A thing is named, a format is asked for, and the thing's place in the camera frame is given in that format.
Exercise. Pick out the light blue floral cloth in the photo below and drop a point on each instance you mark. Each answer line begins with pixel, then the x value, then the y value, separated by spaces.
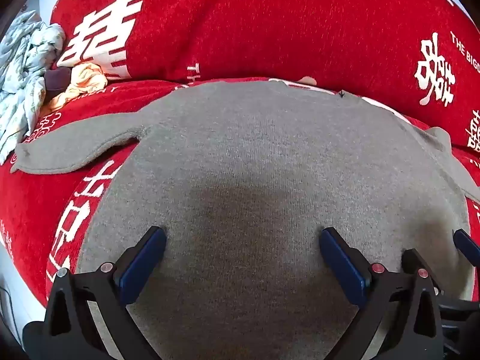
pixel 22 78

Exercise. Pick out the dark maroon cloth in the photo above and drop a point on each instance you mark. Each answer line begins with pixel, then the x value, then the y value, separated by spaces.
pixel 56 78

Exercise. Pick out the red printed blanket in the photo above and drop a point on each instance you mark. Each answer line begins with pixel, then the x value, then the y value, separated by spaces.
pixel 285 22

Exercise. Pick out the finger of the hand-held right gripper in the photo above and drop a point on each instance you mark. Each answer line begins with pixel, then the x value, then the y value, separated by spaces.
pixel 414 258
pixel 468 246

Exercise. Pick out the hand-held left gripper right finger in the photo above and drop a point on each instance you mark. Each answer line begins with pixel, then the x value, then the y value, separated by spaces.
pixel 347 270

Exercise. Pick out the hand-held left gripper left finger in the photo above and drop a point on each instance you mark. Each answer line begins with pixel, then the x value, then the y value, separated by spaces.
pixel 140 266

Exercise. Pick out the grey knit sweater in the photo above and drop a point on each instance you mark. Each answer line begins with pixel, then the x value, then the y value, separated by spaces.
pixel 262 180

